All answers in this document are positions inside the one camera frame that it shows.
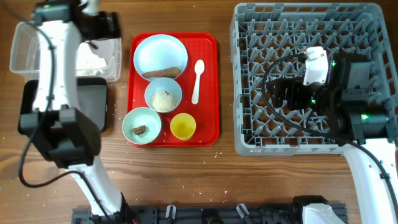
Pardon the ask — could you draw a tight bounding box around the white wrapper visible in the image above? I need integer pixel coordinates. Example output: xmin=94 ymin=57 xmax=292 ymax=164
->
xmin=76 ymin=43 xmax=106 ymax=70

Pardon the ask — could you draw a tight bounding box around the brown sweet potato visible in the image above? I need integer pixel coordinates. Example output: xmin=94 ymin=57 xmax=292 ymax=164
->
xmin=142 ymin=67 xmax=181 ymax=78

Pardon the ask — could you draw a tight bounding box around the light blue bowl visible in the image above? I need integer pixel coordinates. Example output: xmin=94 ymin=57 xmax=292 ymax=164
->
xmin=144 ymin=78 xmax=182 ymax=113

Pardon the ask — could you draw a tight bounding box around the white rice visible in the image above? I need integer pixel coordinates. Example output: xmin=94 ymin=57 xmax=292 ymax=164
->
xmin=150 ymin=90 xmax=178 ymax=113

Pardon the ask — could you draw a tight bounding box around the green bowl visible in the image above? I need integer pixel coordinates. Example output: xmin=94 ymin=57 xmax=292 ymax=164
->
xmin=122 ymin=107 xmax=162 ymax=145

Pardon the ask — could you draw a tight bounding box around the brown food lump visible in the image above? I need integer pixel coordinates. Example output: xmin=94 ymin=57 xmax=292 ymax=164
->
xmin=132 ymin=125 xmax=146 ymax=135

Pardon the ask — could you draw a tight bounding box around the yellow plastic cup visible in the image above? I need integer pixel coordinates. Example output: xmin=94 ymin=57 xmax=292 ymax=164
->
xmin=170 ymin=113 xmax=197 ymax=141

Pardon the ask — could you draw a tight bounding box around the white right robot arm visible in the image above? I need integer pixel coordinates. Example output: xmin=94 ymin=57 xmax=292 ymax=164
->
xmin=261 ymin=47 xmax=397 ymax=223

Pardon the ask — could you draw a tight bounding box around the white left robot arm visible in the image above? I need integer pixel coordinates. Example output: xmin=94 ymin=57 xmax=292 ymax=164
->
xmin=19 ymin=0 xmax=133 ymax=223

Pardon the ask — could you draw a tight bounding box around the grey dishwasher rack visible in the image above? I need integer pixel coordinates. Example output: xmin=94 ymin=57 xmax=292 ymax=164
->
xmin=230 ymin=2 xmax=397 ymax=156

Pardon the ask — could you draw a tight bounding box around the black waste tray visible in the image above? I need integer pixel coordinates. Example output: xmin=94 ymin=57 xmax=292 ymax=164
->
xmin=20 ymin=77 xmax=108 ymax=133

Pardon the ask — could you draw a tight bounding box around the light blue plate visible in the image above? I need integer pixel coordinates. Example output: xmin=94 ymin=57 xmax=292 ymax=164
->
xmin=133 ymin=34 xmax=188 ymax=82

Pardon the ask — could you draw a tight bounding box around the clear plastic bin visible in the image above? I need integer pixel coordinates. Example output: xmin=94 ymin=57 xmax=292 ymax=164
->
xmin=9 ymin=22 xmax=122 ymax=82

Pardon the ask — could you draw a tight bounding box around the white plastic spoon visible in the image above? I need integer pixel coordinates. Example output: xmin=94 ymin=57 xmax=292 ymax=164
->
xmin=192 ymin=59 xmax=205 ymax=105

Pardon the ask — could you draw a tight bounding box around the red plastic tray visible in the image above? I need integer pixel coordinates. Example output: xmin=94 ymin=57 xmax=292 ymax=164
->
xmin=146 ymin=32 xmax=220 ymax=147

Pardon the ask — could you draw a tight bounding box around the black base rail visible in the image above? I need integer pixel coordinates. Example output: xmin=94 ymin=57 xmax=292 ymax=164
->
xmin=71 ymin=202 xmax=349 ymax=224

